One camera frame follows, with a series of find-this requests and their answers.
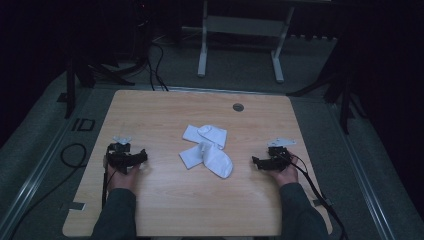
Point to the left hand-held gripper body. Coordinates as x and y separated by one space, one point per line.
118 155

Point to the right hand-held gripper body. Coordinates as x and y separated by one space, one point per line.
280 156

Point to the white sock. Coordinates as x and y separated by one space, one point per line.
215 160
208 135

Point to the person's right hand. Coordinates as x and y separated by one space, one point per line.
286 176

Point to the person's left hand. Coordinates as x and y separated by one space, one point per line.
123 181

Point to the round grey table grommet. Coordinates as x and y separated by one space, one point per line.
238 107

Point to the grey tape strip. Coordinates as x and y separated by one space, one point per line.
322 202

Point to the black metal stand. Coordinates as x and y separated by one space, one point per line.
70 86
345 100

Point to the aluminium floor rail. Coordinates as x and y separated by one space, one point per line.
33 186
363 173

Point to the white metal desk frame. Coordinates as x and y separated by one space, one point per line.
245 26

